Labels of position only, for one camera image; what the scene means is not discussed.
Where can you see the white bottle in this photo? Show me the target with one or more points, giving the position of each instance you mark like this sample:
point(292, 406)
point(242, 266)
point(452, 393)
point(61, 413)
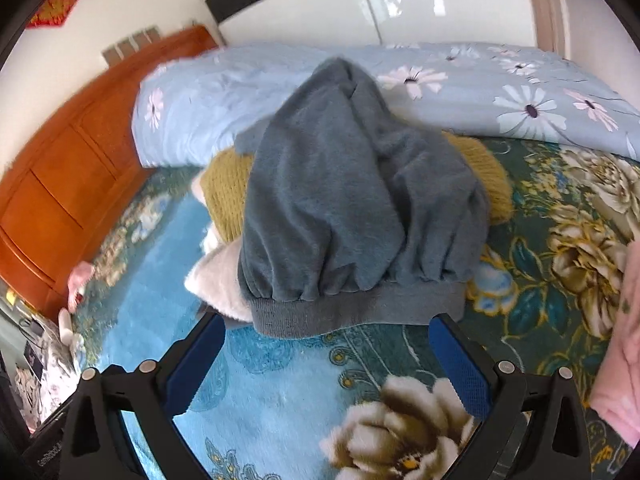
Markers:
point(65, 322)

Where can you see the mustard yellow knitted sweater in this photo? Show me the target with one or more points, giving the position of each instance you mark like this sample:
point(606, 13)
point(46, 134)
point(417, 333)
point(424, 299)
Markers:
point(227, 190)

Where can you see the cluttered bedside table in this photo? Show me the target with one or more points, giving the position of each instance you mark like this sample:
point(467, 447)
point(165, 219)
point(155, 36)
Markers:
point(30, 360)

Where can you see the red wall decoration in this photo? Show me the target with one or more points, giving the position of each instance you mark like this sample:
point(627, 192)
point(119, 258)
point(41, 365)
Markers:
point(55, 8)

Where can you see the light blue floral quilt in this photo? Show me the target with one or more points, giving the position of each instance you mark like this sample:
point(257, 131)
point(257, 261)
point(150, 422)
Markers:
point(200, 110)

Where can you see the grey-blue sweatshirt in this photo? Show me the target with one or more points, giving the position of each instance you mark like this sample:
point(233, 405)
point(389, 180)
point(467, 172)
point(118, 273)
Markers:
point(350, 200)

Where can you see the small pink cloth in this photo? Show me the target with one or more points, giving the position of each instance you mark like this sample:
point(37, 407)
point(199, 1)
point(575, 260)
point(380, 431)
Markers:
point(80, 280)

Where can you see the pink garment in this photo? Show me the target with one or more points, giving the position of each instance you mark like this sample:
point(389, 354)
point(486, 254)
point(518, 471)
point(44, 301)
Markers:
point(625, 360)

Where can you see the orange wooden headboard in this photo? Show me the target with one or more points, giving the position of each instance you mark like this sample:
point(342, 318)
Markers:
point(65, 185)

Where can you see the wall switch panels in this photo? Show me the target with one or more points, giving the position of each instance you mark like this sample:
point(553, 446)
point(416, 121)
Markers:
point(131, 45)

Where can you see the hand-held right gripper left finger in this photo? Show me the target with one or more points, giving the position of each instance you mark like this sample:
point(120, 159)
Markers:
point(195, 365)

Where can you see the white fluffy garment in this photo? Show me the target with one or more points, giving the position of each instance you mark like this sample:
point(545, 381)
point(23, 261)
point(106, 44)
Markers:
point(215, 280)

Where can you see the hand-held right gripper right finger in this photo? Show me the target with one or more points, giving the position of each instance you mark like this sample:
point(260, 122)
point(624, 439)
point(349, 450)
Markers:
point(460, 365)

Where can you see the white glossy wardrobe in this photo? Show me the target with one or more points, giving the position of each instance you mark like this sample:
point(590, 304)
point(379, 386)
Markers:
point(450, 10)

